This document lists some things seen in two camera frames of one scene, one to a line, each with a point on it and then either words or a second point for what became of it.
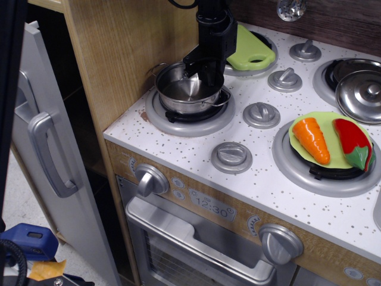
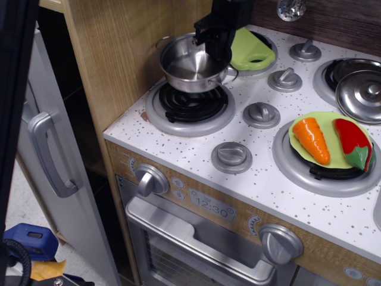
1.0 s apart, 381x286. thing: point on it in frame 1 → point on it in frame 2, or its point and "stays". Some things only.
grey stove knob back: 305,52 stays
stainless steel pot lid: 358,95 stays
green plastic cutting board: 249,47 stays
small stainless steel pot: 186,95 → 189,68
